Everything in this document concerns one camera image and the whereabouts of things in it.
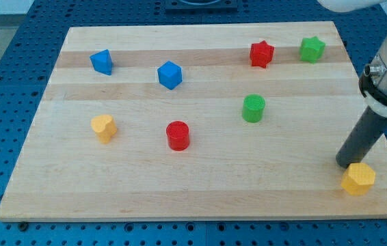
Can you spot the blue triangle block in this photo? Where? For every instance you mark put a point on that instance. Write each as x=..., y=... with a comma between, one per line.
x=102, y=62

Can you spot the green star block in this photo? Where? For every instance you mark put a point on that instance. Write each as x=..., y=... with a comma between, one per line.
x=311, y=49

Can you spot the blue cube block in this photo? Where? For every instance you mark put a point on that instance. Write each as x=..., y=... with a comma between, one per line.
x=170, y=75

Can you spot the yellow hexagon block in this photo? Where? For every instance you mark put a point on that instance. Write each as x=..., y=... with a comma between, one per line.
x=358, y=178

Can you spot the wooden board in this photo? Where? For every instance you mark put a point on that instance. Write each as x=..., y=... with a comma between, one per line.
x=280, y=168

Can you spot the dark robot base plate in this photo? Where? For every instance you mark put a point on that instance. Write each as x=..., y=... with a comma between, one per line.
x=179, y=5

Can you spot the red cylinder block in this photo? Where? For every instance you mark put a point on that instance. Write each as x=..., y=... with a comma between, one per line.
x=178, y=135

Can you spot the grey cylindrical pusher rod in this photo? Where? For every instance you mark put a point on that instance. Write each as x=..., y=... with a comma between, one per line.
x=368, y=129

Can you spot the red star block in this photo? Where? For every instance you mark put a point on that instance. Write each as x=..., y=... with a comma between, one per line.
x=261, y=54

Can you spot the green cylinder block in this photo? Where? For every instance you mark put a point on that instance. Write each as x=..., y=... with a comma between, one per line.
x=253, y=107

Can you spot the yellow heart block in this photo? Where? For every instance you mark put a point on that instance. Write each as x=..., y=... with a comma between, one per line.
x=104, y=127

